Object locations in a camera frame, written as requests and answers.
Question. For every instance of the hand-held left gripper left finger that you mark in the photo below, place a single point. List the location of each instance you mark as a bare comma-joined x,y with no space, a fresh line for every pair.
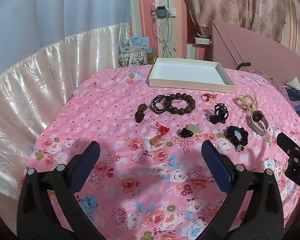
86,160

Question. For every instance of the cream satin curtain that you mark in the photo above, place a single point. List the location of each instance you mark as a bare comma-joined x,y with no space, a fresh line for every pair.
40,80

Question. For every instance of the white pillow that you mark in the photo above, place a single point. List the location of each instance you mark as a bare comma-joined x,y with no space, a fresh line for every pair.
295,83

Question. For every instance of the brown cardboard box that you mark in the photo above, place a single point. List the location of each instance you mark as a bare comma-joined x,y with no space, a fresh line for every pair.
151,57

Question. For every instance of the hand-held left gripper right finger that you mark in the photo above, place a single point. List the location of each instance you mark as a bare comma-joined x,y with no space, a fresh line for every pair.
215,160

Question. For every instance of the purple dotted garment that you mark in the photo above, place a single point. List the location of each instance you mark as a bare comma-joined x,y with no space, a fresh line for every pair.
277,85

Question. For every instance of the white power strip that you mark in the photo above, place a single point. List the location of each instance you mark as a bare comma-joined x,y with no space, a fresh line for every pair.
203,41

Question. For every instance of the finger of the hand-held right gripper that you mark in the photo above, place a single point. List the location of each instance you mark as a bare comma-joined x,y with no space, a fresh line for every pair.
287,142

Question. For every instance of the pink patterned curtain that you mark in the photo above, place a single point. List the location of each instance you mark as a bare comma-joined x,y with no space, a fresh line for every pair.
240,2

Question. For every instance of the blue wall charger device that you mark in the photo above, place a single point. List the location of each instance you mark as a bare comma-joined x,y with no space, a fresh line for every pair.
161,12

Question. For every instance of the black knot jade pendant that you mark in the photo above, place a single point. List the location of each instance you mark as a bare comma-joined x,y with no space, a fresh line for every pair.
193,128

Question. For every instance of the red knot amber pendant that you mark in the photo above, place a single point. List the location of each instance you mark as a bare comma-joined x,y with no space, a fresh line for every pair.
157,140

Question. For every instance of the dark blue garment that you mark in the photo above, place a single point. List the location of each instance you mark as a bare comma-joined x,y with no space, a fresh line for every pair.
293,95

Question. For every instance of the light blue gift bag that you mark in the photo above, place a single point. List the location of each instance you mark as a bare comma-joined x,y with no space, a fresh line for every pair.
137,42

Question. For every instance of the black hair claw clip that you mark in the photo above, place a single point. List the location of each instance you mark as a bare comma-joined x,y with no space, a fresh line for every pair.
216,118

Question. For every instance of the small red knot charm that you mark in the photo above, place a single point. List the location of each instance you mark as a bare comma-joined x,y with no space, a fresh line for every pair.
210,96

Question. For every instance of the white shallow box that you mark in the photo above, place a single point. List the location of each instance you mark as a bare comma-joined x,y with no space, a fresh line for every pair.
187,72

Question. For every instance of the pink wrist watch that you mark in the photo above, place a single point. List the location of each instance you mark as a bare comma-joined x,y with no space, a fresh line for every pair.
255,126

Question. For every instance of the white sheer curtain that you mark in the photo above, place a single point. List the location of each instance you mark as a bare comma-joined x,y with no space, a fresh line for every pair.
65,5

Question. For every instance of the pink headboard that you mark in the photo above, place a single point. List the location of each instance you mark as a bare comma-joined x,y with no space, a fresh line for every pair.
265,52

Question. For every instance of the white wall switch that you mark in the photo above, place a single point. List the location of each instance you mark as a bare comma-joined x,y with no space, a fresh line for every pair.
172,12

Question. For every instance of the dark brown carved pendant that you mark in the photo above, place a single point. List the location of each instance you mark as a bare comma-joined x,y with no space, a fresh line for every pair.
141,108

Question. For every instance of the black white patterned bag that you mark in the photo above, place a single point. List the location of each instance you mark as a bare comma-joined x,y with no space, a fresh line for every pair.
132,58

